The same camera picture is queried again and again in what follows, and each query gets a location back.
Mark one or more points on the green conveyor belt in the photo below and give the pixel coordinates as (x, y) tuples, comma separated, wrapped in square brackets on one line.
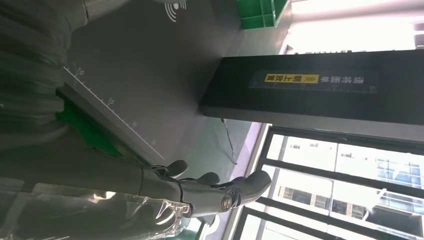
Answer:
[(86, 132)]

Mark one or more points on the green plastic crate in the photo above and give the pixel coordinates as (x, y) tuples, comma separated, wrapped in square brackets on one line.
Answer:
[(258, 15)]

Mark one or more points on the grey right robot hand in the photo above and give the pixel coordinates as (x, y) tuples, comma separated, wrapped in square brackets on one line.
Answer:
[(99, 185)]

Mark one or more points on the black weighing scanner device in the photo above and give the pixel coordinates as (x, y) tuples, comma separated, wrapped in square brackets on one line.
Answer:
[(149, 66)]

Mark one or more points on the black window frame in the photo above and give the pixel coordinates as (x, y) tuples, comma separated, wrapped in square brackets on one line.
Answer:
[(298, 165)]

